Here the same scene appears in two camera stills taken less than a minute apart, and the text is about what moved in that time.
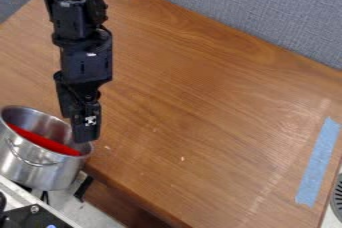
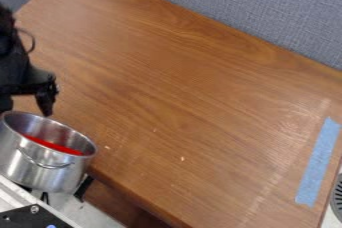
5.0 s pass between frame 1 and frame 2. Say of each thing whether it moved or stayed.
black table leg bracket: stayed
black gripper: moved
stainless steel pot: stayed
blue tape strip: stayed
